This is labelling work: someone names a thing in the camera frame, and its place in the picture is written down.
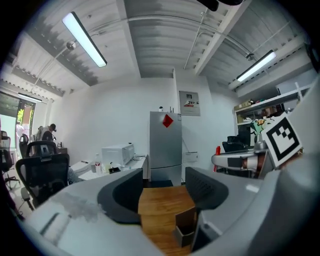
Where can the red plastic stick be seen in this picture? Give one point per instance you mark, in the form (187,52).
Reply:
(218,150)

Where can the long ceiling light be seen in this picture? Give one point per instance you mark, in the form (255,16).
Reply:
(30,97)
(256,66)
(85,40)

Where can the grey refrigerator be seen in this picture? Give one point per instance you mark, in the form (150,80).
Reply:
(165,150)

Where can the white shelf unit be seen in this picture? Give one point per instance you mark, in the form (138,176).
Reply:
(262,105)

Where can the black mesh office chair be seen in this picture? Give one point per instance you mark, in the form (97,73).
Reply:
(42,175)

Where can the grey electrical panel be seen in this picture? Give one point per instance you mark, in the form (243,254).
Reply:
(189,103)

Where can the wooden table with black legs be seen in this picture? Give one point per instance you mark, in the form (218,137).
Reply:
(162,205)

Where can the white security camera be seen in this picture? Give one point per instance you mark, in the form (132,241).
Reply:
(161,109)

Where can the red paper square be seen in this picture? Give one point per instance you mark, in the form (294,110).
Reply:
(167,121)

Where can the small black box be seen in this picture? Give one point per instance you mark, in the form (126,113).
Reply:
(115,170)

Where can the white side desk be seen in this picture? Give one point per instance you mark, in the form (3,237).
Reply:
(85,170)

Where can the white wall notice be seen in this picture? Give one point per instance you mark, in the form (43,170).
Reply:
(191,156)

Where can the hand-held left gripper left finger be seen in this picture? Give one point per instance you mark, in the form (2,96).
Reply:
(122,197)

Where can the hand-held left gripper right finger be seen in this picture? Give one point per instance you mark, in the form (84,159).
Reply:
(207,192)

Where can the patterned blanket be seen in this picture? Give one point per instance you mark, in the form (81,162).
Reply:
(261,125)

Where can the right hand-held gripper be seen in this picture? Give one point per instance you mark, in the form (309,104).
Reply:
(282,140)

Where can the clear plastic bottle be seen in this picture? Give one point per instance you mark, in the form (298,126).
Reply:
(98,163)

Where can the round ceiling smoke detector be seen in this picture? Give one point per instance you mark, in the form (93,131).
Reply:
(71,45)

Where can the small dark box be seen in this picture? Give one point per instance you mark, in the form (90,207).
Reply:
(185,222)

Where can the white printer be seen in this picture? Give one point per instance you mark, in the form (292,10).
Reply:
(116,153)

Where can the black router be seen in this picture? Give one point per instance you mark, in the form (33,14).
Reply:
(171,110)

